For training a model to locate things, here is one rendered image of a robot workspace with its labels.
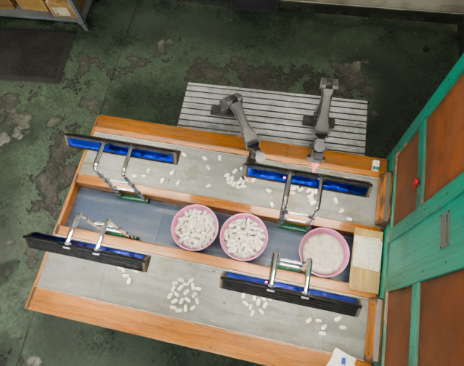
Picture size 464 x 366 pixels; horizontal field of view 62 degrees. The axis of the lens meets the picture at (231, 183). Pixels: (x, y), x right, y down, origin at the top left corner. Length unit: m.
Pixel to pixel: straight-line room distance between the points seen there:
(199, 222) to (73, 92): 2.07
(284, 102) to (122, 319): 1.63
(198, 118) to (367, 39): 1.94
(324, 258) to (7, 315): 2.32
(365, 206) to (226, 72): 1.89
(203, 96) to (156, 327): 1.47
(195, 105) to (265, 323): 1.43
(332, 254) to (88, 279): 1.34
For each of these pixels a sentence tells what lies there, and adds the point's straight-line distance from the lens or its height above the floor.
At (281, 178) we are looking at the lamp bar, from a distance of 1.92.
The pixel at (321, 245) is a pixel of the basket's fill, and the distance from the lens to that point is 2.19.
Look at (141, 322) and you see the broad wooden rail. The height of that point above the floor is 0.76.
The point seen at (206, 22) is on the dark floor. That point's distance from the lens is 3.99.
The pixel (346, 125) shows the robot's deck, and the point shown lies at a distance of 2.57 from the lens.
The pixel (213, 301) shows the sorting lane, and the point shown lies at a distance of 2.13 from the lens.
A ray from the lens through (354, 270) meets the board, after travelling 2.16.
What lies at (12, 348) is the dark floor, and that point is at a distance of 3.34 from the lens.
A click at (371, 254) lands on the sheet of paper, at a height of 0.78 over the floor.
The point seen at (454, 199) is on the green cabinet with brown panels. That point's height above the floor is 1.55.
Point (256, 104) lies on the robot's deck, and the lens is 2.61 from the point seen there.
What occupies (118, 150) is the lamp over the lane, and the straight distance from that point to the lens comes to 2.11.
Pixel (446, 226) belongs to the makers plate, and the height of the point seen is 1.49.
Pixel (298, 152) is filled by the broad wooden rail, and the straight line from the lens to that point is 2.33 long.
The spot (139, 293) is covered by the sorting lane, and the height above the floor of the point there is 0.74.
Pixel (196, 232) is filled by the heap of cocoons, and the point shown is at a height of 0.72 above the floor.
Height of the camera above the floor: 2.85
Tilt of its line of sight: 68 degrees down
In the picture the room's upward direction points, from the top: 10 degrees counter-clockwise
